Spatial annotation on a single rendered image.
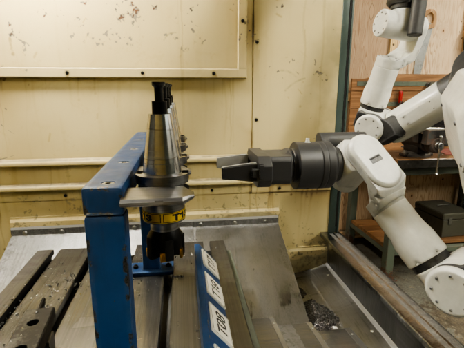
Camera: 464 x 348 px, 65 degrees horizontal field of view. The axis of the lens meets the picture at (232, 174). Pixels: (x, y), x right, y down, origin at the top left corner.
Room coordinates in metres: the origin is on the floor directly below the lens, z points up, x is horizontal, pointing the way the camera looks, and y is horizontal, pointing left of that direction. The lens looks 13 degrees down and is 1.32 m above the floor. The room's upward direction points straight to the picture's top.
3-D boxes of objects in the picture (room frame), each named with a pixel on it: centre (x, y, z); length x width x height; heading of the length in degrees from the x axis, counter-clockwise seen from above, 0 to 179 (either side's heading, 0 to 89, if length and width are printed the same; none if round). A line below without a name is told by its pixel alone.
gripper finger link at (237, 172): (0.61, -0.01, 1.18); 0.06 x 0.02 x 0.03; 98
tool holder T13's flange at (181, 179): (0.42, 0.08, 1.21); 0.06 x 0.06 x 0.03
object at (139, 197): (0.37, 0.07, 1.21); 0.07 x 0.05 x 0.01; 98
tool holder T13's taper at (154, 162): (0.42, 0.08, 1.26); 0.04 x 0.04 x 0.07
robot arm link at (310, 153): (0.67, -0.10, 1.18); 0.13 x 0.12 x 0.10; 8
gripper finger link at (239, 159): (0.70, 0.00, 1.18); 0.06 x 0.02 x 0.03; 98
